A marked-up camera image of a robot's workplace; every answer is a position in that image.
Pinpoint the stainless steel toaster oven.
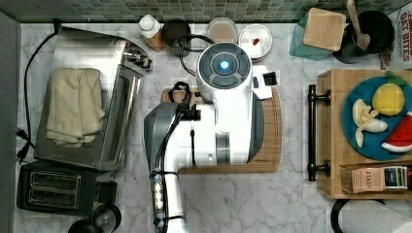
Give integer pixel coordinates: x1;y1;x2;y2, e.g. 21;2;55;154
34;27;152;171

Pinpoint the black two-slot toaster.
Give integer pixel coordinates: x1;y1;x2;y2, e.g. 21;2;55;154
17;161;118;216

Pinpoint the black round canister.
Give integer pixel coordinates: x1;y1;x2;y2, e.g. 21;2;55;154
161;18;191;56

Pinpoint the oat bites package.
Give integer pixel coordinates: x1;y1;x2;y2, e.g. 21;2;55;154
379;3;412;70

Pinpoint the black metal cup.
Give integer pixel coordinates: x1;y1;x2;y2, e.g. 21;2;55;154
68;204;121;233

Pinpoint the white cap bottle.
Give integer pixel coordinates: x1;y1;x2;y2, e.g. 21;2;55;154
137;15;166;52

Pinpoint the wooden tray with black handle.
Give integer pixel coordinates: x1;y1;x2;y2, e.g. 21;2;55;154
308;69;411;200

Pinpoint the black power cable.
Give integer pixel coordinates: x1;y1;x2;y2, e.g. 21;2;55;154
16;18;62;163

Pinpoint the plush watermelon slice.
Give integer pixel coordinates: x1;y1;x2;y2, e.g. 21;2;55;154
382;112;412;152

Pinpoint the wooden cutting board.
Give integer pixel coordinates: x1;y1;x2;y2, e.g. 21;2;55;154
180;88;282;174

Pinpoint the teal container with wooden lid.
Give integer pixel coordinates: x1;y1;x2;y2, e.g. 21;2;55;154
290;8;346;61

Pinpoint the yellow plush lemon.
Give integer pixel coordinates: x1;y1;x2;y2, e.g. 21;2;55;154
372;71;408;117

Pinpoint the dark blue tea box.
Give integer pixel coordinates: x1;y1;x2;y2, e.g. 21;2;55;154
384;166;407;189

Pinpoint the Stash tea box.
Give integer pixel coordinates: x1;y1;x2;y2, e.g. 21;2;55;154
340;168;386;194

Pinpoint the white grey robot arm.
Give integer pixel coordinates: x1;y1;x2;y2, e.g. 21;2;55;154
143;43;272;233

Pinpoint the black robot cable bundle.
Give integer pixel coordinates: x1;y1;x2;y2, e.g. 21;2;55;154
151;33;217;233

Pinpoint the beige knitted towel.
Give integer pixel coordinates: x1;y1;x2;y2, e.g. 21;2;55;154
47;68;106;148

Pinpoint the plush banana toy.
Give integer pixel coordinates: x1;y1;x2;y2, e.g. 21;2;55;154
352;99;388;148

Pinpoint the white lidded round container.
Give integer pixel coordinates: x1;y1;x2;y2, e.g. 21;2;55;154
238;23;273;62

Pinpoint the black utensil holder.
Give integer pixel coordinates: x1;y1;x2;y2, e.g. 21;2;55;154
333;11;395;64

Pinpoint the wooden spoon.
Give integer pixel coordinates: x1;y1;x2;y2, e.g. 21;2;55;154
346;0;370;50

